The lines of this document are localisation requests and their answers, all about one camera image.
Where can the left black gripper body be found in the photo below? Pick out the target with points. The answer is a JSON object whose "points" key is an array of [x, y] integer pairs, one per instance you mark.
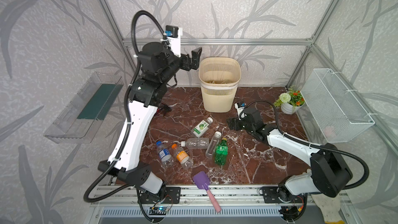
{"points": [[189, 60]]}

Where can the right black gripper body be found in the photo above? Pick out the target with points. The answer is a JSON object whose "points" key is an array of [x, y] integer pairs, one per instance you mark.
{"points": [[239, 123]]}

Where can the green Sprite bottle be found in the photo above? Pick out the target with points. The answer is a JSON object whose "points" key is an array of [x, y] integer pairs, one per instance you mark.
{"points": [[221, 152]]}

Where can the blue cap water bottle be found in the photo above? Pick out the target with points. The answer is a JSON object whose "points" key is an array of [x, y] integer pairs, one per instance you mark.
{"points": [[164, 154]]}

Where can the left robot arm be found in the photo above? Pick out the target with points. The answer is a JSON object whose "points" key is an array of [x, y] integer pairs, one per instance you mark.
{"points": [[141, 102]]}

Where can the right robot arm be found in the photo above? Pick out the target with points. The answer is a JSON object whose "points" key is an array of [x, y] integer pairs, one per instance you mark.
{"points": [[328, 174]]}

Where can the cream ribbed waste bin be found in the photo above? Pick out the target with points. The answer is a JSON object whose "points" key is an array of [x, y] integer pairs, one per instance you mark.
{"points": [[219, 78]]}

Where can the potted artificial flower plant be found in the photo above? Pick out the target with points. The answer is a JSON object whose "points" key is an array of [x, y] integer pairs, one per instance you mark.
{"points": [[290, 102]]}

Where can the slim clear bottle white cap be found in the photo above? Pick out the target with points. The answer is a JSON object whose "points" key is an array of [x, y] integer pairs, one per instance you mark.
{"points": [[212, 144]]}

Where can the lime drink square bottle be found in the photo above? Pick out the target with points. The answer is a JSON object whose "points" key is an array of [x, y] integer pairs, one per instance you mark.
{"points": [[200, 129]]}

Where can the clear crushed bottle lying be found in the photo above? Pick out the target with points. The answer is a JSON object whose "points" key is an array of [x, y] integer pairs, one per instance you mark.
{"points": [[196, 143]]}

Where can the orange label bottle left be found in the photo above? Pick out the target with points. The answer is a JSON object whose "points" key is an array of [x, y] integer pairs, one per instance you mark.
{"points": [[183, 158]]}

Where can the white work glove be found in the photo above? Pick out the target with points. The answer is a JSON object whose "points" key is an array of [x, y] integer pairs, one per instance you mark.
{"points": [[329, 207]]}

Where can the small circuit board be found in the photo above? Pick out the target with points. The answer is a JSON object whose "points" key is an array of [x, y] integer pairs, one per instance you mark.
{"points": [[161, 210]]}

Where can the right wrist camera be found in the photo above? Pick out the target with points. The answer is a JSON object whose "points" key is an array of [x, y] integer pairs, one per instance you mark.
{"points": [[240, 106]]}

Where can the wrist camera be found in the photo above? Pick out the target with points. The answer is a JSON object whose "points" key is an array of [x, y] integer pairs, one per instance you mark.
{"points": [[173, 35], [240, 106]]}

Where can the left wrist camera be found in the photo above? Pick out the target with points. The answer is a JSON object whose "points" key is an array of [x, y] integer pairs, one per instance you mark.
{"points": [[173, 35]]}

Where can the purple spatula pink handle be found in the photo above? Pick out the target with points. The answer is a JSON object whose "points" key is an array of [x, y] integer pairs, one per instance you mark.
{"points": [[202, 181]]}

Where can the white wire mesh basket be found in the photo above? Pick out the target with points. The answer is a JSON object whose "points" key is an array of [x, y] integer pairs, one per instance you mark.
{"points": [[338, 113]]}

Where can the clear acrylic wall shelf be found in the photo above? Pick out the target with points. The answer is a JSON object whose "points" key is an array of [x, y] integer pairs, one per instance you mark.
{"points": [[79, 122]]}

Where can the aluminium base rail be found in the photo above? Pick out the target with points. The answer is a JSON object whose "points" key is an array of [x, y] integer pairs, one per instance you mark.
{"points": [[190, 201]]}

